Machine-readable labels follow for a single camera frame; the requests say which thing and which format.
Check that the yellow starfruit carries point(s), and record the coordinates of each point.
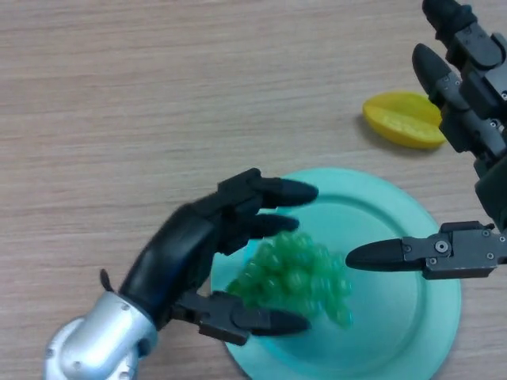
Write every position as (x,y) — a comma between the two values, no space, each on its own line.
(400,122)

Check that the teal round plate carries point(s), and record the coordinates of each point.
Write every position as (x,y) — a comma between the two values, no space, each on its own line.
(396,324)

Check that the green grape bunch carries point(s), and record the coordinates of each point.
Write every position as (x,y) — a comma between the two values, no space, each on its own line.
(293,273)

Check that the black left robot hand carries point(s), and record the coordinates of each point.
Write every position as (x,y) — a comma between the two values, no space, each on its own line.
(170,253)

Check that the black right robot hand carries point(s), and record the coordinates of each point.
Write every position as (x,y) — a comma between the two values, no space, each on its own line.
(487,118)

